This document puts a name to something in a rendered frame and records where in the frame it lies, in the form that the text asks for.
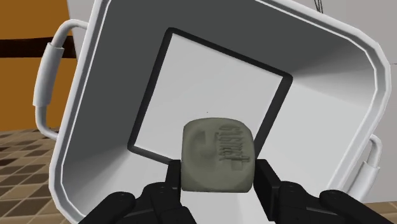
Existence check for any white square bin with handles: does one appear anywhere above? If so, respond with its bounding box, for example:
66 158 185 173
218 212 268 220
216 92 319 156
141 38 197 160
32 0 392 224

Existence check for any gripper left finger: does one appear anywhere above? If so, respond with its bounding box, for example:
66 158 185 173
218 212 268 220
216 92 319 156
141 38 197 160
79 160 197 224

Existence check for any grey-green rounded block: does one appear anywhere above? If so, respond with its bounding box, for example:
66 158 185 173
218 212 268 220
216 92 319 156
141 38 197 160
180 117 256 193

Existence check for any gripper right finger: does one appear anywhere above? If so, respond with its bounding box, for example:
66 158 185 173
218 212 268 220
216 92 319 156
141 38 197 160
253 158 394 224

